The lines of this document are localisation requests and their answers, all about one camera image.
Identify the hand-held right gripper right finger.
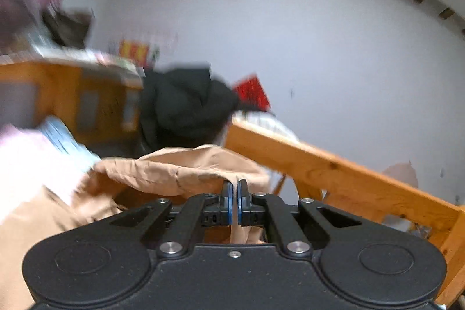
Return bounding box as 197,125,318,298
238,179,364,256

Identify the tan garment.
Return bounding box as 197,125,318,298
0,145,270,310

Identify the clear plastic bag of clothes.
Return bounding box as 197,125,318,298
0,0,41,54

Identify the wooden bed frame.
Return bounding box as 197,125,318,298
0,58,465,310

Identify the light blue bed sheet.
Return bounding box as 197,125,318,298
39,115,101,171

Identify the black jacket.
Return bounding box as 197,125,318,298
139,62,270,153

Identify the pink bed sheet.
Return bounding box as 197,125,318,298
0,124,93,223

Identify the pile of papers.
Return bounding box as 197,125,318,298
32,41,146,79

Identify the colourful wall poster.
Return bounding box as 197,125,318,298
117,37,161,68

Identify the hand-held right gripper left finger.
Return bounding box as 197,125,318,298
109,181,233,258

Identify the red paper sheet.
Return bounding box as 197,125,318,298
232,75,272,112

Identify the white textured cloth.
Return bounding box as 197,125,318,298
232,110,301,144

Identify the dark cloth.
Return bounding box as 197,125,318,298
43,7,93,50

